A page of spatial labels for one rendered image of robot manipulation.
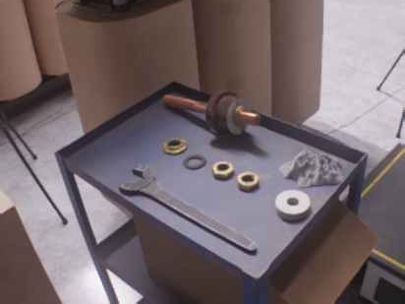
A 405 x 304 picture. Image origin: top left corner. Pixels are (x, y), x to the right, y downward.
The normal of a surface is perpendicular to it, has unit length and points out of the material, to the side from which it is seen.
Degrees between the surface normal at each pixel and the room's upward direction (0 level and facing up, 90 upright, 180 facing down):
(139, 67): 90
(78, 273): 0
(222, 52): 90
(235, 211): 0
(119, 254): 0
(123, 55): 90
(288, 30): 90
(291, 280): 26
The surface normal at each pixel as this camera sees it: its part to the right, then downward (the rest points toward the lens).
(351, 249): 0.26, -0.58
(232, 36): 0.44, 0.50
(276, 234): -0.07, -0.81
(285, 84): -0.04, 0.58
